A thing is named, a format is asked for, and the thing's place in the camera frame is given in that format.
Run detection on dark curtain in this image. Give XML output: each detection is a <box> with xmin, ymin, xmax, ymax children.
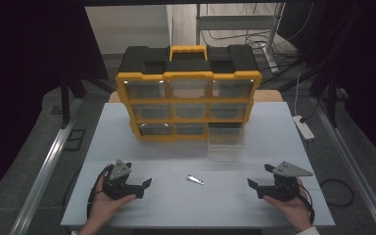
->
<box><xmin>278</xmin><ymin>0</ymin><xmax>376</xmax><ymax>170</ymax></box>
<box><xmin>0</xmin><ymin>0</ymin><xmax>110</xmax><ymax>210</ymax></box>

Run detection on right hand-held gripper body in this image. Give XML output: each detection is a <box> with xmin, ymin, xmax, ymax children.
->
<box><xmin>257</xmin><ymin>161</ymin><xmax>314</xmax><ymax>202</ymax></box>

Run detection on left hand-held gripper black cable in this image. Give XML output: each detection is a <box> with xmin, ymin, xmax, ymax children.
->
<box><xmin>86</xmin><ymin>164</ymin><xmax>115</xmax><ymax>220</ymax></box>

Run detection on black metal stand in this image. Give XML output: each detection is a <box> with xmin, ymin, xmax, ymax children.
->
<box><xmin>59</xmin><ymin>72</ymin><xmax>116</xmax><ymax>129</ymax></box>
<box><xmin>278</xmin><ymin>65</ymin><xmax>347</xmax><ymax>129</ymax></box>

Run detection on white power cable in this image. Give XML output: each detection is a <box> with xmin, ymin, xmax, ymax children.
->
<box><xmin>293</xmin><ymin>71</ymin><xmax>304</xmax><ymax>118</ymax></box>

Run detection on set of closed clear drawers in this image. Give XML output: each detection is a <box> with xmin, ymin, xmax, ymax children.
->
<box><xmin>123</xmin><ymin>78</ymin><xmax>255</xmax><ymax>137</ymax></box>

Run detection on tangle of black cables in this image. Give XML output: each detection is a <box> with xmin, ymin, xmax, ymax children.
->
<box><xmin>201</xmin><ymin>3</ymin><xmax>317</xmax><ymax>89</ymax></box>

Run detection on white power strip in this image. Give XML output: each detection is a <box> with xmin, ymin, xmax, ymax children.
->
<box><xmin>292</xmin><ymin>115</ymin><xmax>316</xmax><ymax>141</ymax></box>

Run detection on white metal desk frame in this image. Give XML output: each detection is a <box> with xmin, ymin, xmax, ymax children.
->
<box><xmin>195</xmin><ymin>2</ymin><xmax>286</xmax><ymax>74</ymax></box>

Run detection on person's right hand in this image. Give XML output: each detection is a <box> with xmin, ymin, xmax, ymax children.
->
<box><xmin>261</xmin><ymin>176</ymin><xmax>313</xmax><ymax>233</ymax></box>

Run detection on wooden board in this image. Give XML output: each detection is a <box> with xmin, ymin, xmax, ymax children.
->
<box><xmin>108</xmin><ymin>89</ymin><xmax>284</xmax><ymax>104</ymax></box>

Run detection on white panel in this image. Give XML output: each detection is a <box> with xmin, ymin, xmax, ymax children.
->
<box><xmin>84</xmin><ymin>4</ymin><xmax>174</xmax><ymax>56</ymax></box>

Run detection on small shiny metal piece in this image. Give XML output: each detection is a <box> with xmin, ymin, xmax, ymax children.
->
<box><xmin>186</xmin><ymin>174</ymin><xmax>206</xmax><ymax>186</ymax></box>

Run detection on yellow black drawer organizer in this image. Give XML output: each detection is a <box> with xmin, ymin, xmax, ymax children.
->
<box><xmin>115</xmin><ymin>44</ymin><xmax>262</xmax><ymax>142</ymax></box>

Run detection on person's left hand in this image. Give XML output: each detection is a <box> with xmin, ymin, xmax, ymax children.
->
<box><xmin>86</xmin><ymin>175</ymin><xmax>138</xmax><ymax>227</ymax></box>

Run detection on looped black floor cable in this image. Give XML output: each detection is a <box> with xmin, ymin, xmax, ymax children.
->
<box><xmin>318</xmin><ymin>178</ymin><xmax>355</xmax><ymax>208</ymax></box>

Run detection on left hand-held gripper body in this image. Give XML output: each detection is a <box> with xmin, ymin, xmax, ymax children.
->
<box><xmin>102</xmin><ymin>159</ymin><xmax>145</xmax><ymax>201</ymax></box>

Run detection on hand-held gripper black cable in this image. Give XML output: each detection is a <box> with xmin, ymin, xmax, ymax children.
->
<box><xmin>86</xmin><ymin>164</ymin><xmax>115</xmax><ymax>220</ymax></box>
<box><xmin>297</xmin><ymin>183</ymin><xmax>316</xmax><ymax>226</ymax></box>

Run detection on aluminium floor rail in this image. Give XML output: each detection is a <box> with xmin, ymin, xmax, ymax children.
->
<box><xmin>309</xmin><ymin>97</ymin><xmax>376</xmax><ymax>235</ymax></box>
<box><xmin>9</xmin><ymin>97</ymin><xmax>84</xmax><ymax>235</ymax></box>

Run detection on pulled-out clear plastic drawer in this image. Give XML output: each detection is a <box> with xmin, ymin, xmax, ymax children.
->
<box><xmin>207</xmin><ymin>126</ymin><xmax>245</xmax><ymax>162</ymax></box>

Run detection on right hand-held gripper black cable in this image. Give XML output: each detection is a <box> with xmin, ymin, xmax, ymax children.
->
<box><xmin>297</xmin><ymin>183</ymin><xmax>316</xmax><ymax>226</ymax></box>

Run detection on black plug cable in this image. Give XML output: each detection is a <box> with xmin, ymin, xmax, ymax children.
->
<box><xmin>299</xmin><ymin>92</ymin><xmax>321</xmax><ymax>124</ymax></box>

